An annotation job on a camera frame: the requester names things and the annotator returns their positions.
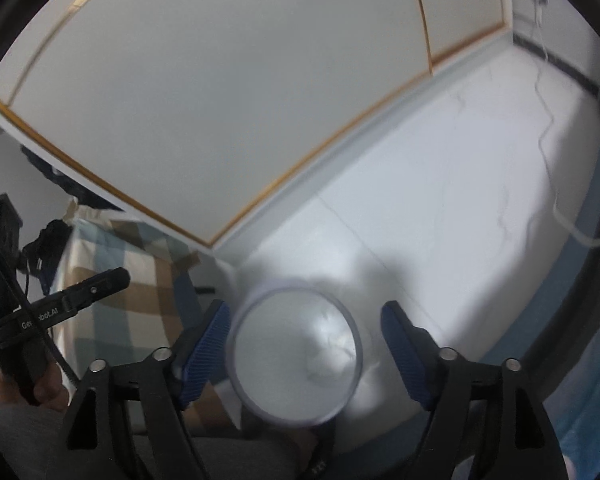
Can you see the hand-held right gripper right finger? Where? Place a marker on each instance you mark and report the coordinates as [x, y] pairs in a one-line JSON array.
[[405, 355]]

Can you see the white wardrobe with gold trim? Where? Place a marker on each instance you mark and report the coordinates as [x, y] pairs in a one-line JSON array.
[[230, 85]]

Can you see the person's left forearm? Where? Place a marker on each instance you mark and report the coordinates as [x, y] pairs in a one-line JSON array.
[[25, 440]]

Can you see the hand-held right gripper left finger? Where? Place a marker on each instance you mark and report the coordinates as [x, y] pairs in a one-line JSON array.
[[207, 355]]

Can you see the checkered tablecloth table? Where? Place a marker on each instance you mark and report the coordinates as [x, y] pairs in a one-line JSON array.
[[130, 280]]

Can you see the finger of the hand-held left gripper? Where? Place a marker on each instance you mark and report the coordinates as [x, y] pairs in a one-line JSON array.
[[97, 285]]

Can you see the white foam sheet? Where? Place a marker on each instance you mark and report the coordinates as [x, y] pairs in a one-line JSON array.
[[330, 347]]

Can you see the person's left hand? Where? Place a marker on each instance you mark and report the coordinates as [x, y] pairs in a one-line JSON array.
[[54, 384]]

